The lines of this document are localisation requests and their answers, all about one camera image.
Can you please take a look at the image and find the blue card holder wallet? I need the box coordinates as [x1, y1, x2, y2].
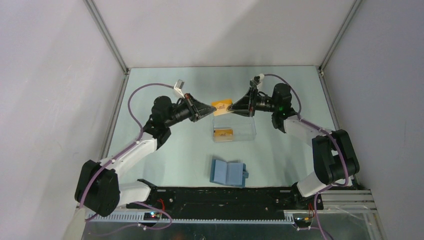
[209, 159, 249, 188]

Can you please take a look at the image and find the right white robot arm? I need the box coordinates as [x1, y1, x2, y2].
[228, 74, 360, 209]

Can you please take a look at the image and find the aluminium frame rail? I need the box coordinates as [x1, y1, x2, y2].
[316, 0, 365, 130]
[84, 0, 130, 159]

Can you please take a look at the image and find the right aluminium frame rail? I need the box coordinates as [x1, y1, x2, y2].
[316, 0, 365, 130]

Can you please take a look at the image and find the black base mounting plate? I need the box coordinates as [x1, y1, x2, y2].
[145, 187, 324, 221]

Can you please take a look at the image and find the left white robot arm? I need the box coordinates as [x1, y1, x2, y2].
[74, 80, 217, 217]

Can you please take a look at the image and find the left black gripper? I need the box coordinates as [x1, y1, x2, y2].
[164, 93, 216, 128]

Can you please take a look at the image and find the left aluminium frame rail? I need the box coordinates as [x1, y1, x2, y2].
[84, 0, 130, 159]

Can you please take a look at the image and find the clear acrylic box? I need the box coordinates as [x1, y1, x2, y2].
[212, 113, 257, 142]

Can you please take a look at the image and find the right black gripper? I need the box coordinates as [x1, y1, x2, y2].
[228, 87, 279, 117]

